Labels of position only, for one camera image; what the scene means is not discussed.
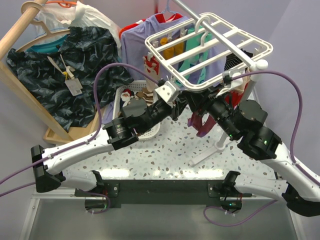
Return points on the white plastic bag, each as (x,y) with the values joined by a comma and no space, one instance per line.
(56,18)

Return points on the santa claus sock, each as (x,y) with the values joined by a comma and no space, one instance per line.
(126,96)

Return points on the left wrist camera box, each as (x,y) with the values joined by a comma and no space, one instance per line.
(168,92)

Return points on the brown striped sock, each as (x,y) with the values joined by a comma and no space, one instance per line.
(146,95)

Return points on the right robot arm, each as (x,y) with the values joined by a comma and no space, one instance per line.
(244,123)

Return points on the white rack foot base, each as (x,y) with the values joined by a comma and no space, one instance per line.
(212,155)

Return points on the teal shirt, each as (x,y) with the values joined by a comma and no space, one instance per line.
(51,47)

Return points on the cream red chicken sock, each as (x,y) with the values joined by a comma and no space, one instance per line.
(152,69)

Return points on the red garment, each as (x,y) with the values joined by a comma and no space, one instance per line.
(132,26)

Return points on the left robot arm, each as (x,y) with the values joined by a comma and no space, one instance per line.
(136,118)

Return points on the blue wire hanger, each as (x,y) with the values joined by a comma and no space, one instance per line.
(166,15)

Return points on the mint green patterned sock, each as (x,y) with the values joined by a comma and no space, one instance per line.
(194,79)
(190,44)

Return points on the white plastic sock hanger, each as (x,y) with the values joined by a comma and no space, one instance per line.
(242,39)

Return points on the dark patterned shirt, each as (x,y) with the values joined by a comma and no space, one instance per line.
(85,51)

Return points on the maroon purple striped sock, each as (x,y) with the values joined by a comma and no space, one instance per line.
(204,128)
(195,121)

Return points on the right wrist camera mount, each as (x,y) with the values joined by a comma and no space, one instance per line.
(234,82)

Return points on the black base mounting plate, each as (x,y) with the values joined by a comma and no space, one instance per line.
(111,193)

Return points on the orange plastic hanger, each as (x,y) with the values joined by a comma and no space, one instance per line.
(63,3)

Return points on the paper price tag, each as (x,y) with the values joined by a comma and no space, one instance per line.
(74,86)

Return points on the white perforated plastic basket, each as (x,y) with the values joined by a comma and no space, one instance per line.
(136,89)

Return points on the black white striped sock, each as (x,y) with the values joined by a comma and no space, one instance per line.
(232,60)

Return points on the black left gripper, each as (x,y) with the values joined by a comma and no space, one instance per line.
(178,106)

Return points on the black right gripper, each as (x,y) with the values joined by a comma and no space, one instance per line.
(202,99)

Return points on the mustard yellow sock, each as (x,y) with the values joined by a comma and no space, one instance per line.
(169,52)
(178,49)

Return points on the lavender shirt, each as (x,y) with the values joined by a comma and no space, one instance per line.
(133,49)

